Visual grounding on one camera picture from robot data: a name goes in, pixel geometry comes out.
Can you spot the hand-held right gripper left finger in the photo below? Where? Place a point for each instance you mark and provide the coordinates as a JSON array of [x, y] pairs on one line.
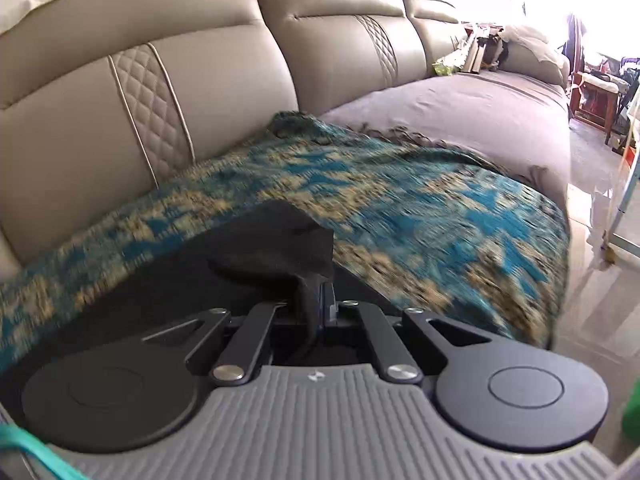
[[261, 321]]

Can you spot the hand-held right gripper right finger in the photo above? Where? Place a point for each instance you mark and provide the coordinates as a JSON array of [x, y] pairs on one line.
[[328, 305]]

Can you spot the black pants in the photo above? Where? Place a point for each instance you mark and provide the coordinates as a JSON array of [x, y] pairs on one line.
[[225, 260]]

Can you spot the teal gold patterned blanket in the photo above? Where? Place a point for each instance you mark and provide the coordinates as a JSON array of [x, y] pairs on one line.
[[425, 220]]

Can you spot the grey sofa seat cover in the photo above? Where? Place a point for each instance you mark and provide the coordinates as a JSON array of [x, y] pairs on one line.
[[450, 110]]

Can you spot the beige leather sofa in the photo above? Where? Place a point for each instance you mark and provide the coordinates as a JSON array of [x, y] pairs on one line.
[[225, 60]]

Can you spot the green snack bag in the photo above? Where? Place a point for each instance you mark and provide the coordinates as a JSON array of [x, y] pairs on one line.
[[447, 66]]

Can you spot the light blue metal stand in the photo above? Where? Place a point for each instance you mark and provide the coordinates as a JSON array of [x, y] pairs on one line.
[[625, 200]]

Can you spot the beige pillow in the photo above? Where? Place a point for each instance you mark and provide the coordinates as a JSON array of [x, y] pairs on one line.
[[530, 55]]

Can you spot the green plastic object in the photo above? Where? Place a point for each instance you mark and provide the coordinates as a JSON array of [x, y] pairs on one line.
[[632, 410]]

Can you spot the wooden chair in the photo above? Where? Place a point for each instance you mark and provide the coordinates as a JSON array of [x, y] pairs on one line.
[[595, 82]]

